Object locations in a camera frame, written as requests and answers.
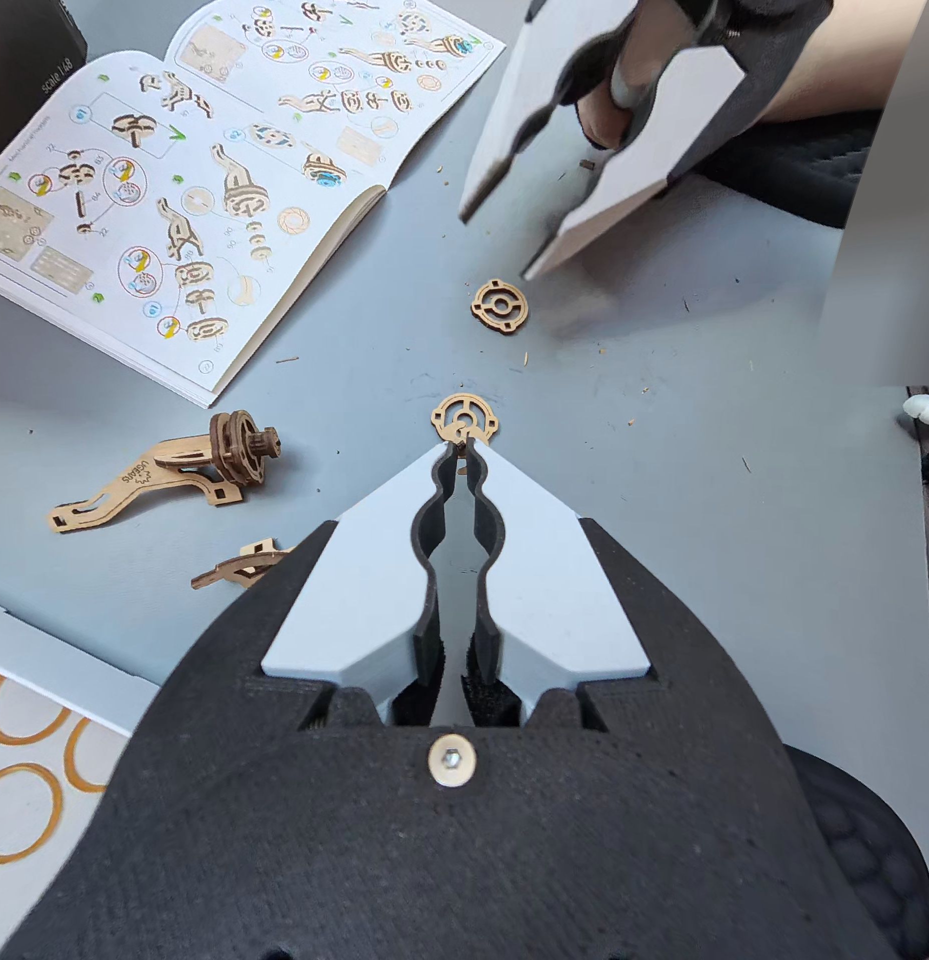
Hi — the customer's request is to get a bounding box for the black quilted cushion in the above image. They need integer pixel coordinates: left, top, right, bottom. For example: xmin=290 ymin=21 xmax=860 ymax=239
xmin=783 ymin=742 xmax=929 ymax=960
xmin=693 ymin=112 xmax=886 ymax=230

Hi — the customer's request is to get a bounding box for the wooden ring disc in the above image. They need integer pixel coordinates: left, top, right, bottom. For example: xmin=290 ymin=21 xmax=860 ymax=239
xmin=432 ymin=392 xmax=502 ymax=445
xmin=470 ymin=277 xmax=530 ymax=336

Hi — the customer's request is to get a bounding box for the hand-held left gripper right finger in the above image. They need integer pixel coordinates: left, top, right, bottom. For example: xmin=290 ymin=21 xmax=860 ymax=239
xmin=464 ymin=441 xmax=653 ymax=695

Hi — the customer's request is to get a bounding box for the person's right hand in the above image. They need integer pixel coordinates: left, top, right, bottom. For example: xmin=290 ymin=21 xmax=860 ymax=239
xmin=577 ymin=0 xmax=707 ymax=151

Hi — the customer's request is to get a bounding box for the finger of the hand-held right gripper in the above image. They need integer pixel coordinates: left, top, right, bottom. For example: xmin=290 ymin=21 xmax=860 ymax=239
xmin=520 ymin=45 xmax=748 ymax=283
xmin=459 ymin=0 xmax=642 ymax=225

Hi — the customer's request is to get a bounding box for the open instruction booklet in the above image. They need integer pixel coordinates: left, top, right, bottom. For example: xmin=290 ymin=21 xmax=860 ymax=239
xmin=0 ymin=0 xmax=507 ymax=410

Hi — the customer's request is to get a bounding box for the small tan rubber band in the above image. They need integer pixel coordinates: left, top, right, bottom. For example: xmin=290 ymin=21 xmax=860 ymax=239
xmin=63 ymin=714 xmax=111 ymax=794

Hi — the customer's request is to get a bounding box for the white cardboard box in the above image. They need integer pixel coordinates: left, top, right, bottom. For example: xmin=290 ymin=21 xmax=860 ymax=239
xmin=0 ymin=596 xmax=166 ymax=957

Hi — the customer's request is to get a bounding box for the wooden arm part with logo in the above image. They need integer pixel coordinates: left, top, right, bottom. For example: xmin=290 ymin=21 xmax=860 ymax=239
xmin=48 ymin=429 xmax=244 ymax=536

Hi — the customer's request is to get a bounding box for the thin curved wooden part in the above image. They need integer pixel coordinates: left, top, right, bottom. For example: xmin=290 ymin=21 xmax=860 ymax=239
xmin=192 ymin=537 xmax=295 ymax=591

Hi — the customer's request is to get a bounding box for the large tan rubber band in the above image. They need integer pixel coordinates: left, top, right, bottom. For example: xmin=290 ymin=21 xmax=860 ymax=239
xmin=0 ymin=762 xmax=65 ymax=865
xmin=0 ymin=673 xmax=73 ymax=745

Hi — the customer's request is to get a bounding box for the person's right forearm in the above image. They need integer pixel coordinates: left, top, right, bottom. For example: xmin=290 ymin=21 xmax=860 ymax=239
xmin=764 ymin=41 xmax=897 ymax=127

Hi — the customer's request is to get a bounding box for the black product box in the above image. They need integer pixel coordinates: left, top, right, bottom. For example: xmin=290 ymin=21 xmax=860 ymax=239
xmin=0 ymin=0 xmax=88 ymax=155

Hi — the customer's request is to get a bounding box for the round wooden hub assembly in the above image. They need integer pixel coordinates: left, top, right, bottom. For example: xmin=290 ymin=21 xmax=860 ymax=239
xmin=208 ymin=410 xmax=283 ymax=500

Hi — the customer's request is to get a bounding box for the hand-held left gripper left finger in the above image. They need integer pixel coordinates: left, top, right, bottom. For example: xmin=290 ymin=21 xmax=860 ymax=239
xmin=260 ymin=442 xmax=466 ymax=695

